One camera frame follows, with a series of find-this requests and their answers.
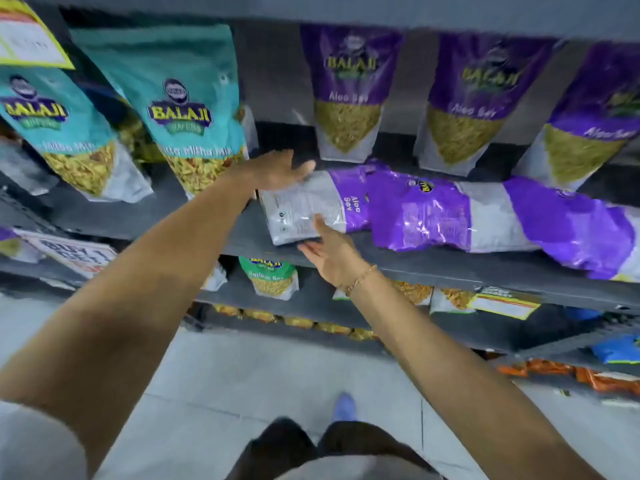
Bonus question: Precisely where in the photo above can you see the person's right hand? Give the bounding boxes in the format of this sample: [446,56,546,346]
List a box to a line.
[297,213,374,290]

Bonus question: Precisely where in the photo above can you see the person's left hand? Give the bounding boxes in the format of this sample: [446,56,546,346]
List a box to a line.
[242,148,317,195]

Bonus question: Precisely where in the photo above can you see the grey metal shelf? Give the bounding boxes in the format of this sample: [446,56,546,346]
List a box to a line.
[0,0,640,355]

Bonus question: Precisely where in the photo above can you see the person's left forearm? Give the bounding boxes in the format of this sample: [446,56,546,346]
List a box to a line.
[0,164,256,480]

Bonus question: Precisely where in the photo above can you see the person's right forearm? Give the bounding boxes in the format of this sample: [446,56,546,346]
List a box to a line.
[345,267,606,480]

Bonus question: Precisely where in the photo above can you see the yellow shelf price label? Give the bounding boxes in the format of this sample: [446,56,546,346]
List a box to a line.
[467,287,542,321]

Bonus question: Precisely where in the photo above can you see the row of small gold packets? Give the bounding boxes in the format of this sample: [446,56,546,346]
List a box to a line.
[209,303,381,343]

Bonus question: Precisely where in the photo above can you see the teal Mitha Mix packet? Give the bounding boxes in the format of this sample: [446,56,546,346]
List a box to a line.
[69,23,249,201]
[0,64,155,204]

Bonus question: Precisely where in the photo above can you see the blue shoe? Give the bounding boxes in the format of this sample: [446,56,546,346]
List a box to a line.
[332,391,358,424]

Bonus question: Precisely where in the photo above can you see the dark trousers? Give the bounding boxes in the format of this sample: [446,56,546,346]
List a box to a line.
[225,417,441,480]

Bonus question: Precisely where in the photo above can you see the white red promo sign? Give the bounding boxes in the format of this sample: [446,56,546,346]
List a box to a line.
[13,227,119,281]

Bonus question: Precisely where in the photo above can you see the yellow-edged price tag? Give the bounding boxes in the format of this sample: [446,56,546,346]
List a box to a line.
[0,0,76,71]

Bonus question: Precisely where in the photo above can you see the gold chain bracelet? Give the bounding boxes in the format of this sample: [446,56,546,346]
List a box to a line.
[343,264,379,298]

